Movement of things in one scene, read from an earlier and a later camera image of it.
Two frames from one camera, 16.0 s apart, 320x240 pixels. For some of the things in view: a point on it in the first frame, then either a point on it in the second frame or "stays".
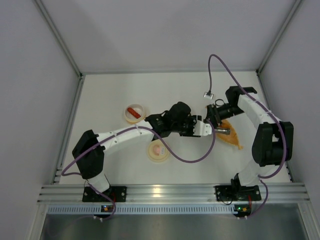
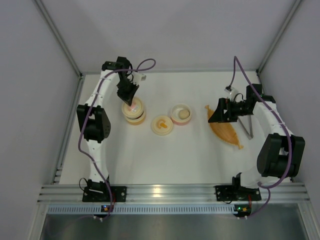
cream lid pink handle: x=157 y=152 to x=135 y=110
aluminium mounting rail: x=276 y=194 stays
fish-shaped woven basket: x=231 y=138 stays
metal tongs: x=223 y=130 to x=251 y=135
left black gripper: x=188 y=125 to x=127 y=86
